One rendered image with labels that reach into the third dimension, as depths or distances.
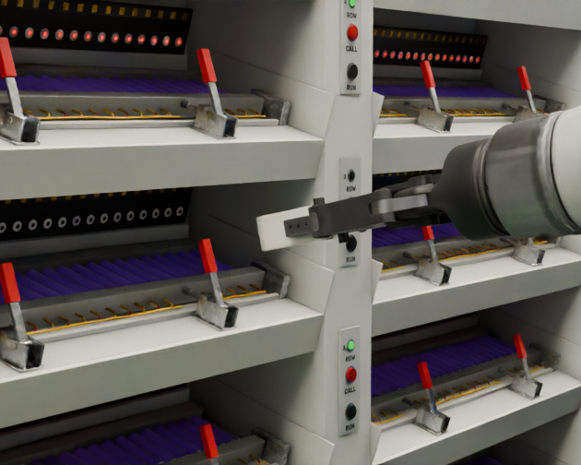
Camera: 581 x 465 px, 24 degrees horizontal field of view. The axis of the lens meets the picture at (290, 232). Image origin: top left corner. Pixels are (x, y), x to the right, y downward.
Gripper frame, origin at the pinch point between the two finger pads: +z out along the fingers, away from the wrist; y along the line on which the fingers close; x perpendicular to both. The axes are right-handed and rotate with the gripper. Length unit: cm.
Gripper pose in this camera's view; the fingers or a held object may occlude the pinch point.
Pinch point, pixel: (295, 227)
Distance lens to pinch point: 112.7
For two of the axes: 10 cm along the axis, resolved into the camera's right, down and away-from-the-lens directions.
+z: -7.8, 1.5, 6.0
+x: -1.7, -9.9, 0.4
